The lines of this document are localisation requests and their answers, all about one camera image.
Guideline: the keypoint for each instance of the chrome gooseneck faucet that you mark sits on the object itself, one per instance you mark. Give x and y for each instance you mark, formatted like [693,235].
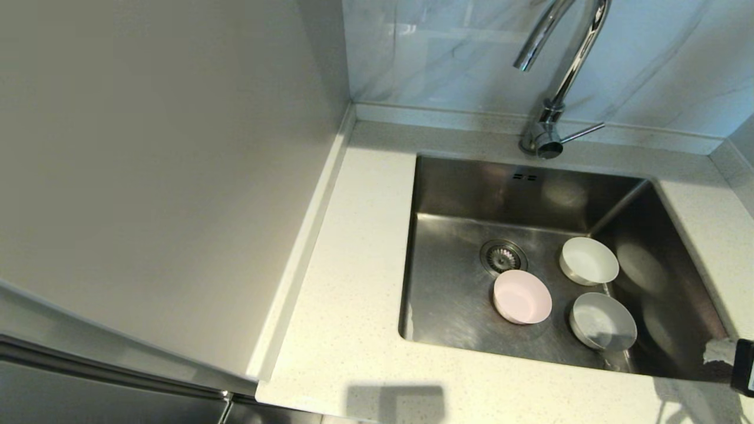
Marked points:
[545,139]

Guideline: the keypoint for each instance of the grey tall cabinet side panel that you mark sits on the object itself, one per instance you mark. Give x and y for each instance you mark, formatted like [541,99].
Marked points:
[147,176]

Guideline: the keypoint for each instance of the grey appliance door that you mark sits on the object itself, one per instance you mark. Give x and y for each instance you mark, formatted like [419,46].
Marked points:
[88,403]

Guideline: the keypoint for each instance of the pink ceramic bowl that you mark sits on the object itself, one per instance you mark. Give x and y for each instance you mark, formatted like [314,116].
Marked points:
[522,298]

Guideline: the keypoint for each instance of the grey ceramic bowl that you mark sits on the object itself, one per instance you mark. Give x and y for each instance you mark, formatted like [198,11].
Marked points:
[603,323]

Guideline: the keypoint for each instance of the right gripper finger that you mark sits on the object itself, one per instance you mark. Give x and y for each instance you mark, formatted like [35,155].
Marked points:
[721,351]

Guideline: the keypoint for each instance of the round metal drain strainer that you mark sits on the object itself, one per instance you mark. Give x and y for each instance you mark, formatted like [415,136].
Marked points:
[502,255]

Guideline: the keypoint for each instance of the stainless steel sink basin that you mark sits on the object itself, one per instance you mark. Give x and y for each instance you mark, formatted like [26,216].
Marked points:
[459,318]

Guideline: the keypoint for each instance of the white ceramic bowl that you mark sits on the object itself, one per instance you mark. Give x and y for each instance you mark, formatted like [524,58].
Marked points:
[589,262]

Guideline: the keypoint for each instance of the chrome door trim strip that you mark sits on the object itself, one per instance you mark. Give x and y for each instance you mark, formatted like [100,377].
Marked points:
[118,376]

